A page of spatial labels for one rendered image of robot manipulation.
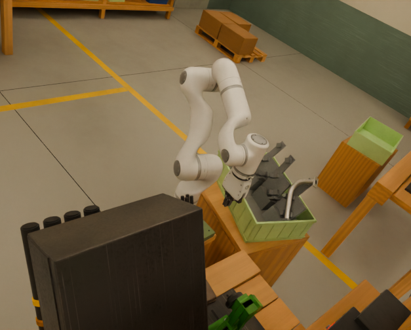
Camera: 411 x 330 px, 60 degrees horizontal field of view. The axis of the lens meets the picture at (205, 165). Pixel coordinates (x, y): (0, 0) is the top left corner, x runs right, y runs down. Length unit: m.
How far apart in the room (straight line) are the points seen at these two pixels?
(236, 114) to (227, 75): 0.17
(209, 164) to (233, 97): 0.38
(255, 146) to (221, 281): 0.72
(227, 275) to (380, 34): 6.78
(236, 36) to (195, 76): 5.04
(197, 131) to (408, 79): 6.59
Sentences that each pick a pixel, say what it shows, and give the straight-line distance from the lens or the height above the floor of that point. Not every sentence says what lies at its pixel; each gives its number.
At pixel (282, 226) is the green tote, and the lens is 2.08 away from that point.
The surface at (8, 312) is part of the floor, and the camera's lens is 2.54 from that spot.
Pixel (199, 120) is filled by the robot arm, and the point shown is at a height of 1.46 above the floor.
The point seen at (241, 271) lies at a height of 0.90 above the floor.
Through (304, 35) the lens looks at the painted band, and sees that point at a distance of 8.58.
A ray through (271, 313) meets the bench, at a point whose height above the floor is 0.88.
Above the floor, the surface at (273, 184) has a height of 0.96.
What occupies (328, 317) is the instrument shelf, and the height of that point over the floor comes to 1.54.
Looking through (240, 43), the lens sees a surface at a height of 0.33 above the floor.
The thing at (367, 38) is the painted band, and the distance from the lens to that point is 8.05.
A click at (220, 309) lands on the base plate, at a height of 0.90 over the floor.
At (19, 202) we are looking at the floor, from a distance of 3.04.
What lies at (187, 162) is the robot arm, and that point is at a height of 1.30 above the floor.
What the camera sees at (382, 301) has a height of 1.63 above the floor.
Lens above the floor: 2.23
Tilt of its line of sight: 36 degrees down
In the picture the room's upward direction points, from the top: 22 degrees clockwise
